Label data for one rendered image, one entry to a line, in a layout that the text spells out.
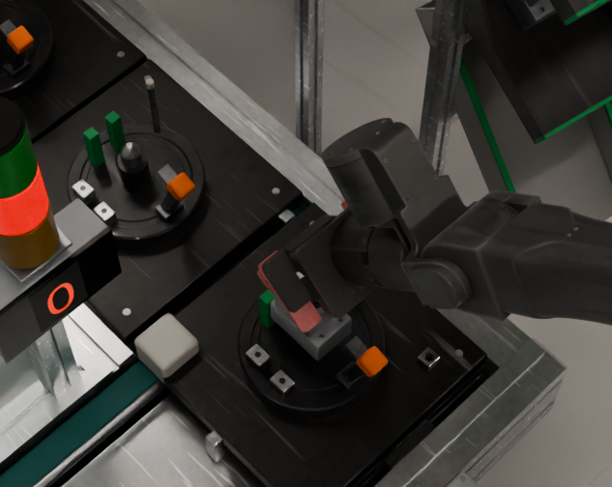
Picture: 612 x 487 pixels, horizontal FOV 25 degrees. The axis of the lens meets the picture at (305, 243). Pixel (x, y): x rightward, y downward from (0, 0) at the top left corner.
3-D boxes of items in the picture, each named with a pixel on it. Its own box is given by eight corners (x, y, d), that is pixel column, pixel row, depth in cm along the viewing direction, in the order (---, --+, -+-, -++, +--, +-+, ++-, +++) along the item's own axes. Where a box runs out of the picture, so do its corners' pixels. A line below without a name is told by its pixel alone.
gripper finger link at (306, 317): (220, 261, 115) (271, 267, 106) (284, 210, 117) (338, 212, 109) (263, 327, 117) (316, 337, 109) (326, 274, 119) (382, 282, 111)
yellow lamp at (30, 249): (72, 242, 107) (63, 208, 103) (20, 281, 106) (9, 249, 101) (31, 201, 109) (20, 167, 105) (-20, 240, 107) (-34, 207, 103)
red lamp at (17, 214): (63, 207, 103) (52, 170, 99) (9, 248, 101) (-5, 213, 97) (20, 166, 105) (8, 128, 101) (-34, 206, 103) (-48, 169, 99)
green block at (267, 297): (277, 321, 134) (276, 297, 130) (268, 329, 134) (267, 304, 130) (269, 313, 135) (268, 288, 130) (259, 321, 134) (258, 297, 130)
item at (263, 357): (271, 363, 132) (271, 356, 131) (259, 373, 132) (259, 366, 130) (256, 349, 133) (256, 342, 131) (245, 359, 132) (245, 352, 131)
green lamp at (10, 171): (52, 170, 99) (41, 129, 95) (-5, 212, 97) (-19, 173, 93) (8, 128, 101) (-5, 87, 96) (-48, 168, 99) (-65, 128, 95)
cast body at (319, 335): (352, 332, 130) (354, 297, 124) (317, 362, 128) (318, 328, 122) (289, 274, 133) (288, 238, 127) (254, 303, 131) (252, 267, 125)
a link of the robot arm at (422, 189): (467, 312, 93) (547, 241, 97) (388, 163, 90) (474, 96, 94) (363, 308, 103) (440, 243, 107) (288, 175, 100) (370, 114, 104)
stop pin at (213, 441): (225, 454, 134) (223, 439, 131) (217, 463, 134) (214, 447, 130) (216, 444, 135) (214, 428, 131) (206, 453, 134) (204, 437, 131)
